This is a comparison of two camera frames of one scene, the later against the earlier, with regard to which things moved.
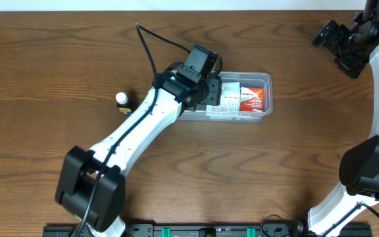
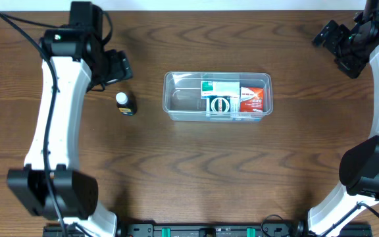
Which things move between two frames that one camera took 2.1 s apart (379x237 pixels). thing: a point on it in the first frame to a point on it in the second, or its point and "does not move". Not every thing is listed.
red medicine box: [251, 99] does not move
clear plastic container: [245, 97] does not move
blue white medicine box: [213, 112] to [235, 108]
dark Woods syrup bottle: [126, 103] does not move
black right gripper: [333, 41] does not move
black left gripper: [214, 91] to [120, 68]
